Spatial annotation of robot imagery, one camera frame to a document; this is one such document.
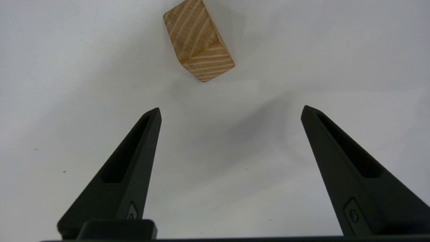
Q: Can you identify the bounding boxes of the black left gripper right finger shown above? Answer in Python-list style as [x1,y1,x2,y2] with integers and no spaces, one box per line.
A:
[301,105,430,237]

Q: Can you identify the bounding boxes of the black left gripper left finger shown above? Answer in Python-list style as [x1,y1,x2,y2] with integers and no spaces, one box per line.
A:
[56,107,162,240]

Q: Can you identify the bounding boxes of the triangular wooden building block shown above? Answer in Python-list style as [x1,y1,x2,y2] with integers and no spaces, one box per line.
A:
[163,0,235,83]

